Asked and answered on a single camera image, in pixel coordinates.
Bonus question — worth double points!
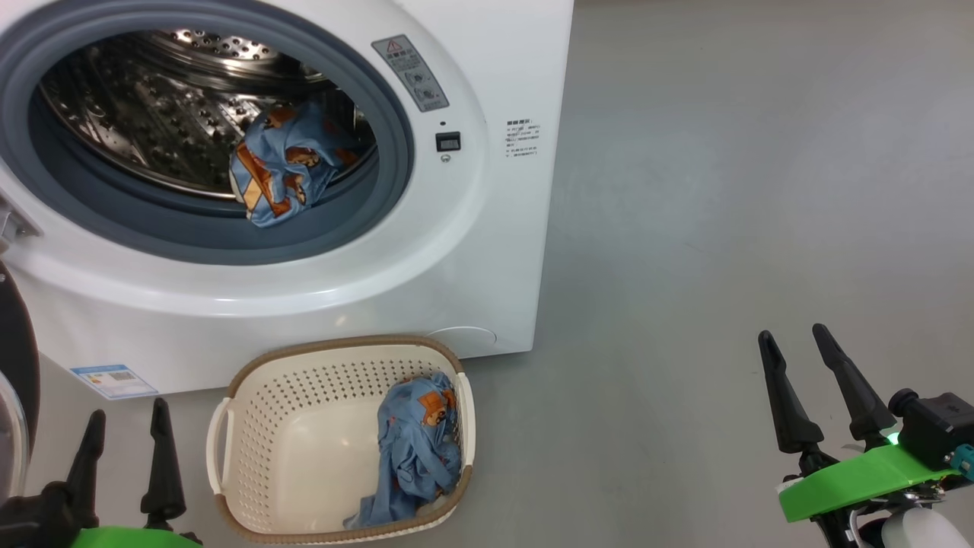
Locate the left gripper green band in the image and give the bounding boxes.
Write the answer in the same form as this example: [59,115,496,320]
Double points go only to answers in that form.
[0,397,203,548]

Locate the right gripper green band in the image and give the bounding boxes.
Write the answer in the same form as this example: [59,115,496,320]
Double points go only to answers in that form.
[758,323,964,548]

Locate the black round glass washer door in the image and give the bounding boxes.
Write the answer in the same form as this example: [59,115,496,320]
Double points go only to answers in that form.
[0,259,41,505]

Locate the blue bear-print garment cream lining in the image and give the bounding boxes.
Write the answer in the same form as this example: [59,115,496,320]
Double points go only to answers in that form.
[229,99,375,228]

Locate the white front-load washing machine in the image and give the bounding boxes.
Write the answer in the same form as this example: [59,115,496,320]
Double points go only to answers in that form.
[0,0,576,398]

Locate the blue energy label sticker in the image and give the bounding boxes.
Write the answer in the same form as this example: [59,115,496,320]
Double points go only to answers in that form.
[70,364,160,401]

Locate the cream perforated laundry basket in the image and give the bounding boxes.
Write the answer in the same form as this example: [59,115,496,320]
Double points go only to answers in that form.
[205,335,477,546]

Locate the grey gasket and steel drum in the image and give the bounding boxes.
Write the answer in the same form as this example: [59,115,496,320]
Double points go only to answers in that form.
[0,0,416,266]

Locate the round white filter cover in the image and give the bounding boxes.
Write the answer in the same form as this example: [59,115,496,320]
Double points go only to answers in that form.
[426,326,498,355]

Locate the small printed text sticker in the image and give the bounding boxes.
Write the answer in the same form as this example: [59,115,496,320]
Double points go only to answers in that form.
[505,118,542,160]

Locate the grey warning sticker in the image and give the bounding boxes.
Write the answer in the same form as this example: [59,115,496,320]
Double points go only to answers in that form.
[371,33,450,113]

